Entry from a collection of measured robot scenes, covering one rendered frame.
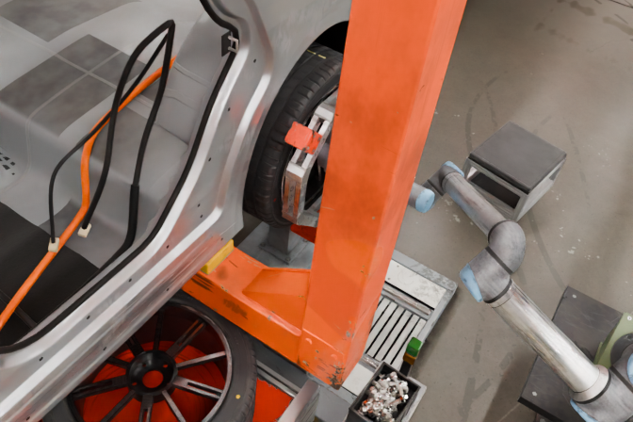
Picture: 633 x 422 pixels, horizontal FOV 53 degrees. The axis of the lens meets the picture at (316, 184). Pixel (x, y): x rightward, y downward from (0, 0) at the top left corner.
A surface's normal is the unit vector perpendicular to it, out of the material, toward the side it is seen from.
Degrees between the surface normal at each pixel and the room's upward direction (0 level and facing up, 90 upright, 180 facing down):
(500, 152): 0
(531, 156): 0
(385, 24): 90
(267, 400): 0
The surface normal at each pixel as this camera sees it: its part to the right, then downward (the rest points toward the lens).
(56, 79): 0.04, -0.64
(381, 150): -0.54, 0.55
